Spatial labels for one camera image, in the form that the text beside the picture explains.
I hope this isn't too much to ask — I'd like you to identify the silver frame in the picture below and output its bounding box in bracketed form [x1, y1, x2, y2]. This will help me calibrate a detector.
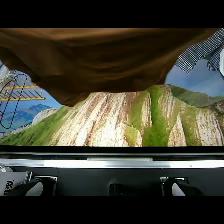
[0, 151, 224, 197]

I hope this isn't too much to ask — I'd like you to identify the checked garment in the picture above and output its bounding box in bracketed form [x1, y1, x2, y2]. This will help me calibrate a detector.
[174, 28, 224, 75]

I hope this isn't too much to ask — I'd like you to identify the brown garment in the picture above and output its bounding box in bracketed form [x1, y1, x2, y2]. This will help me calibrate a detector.
[0, 28, 220, 108]

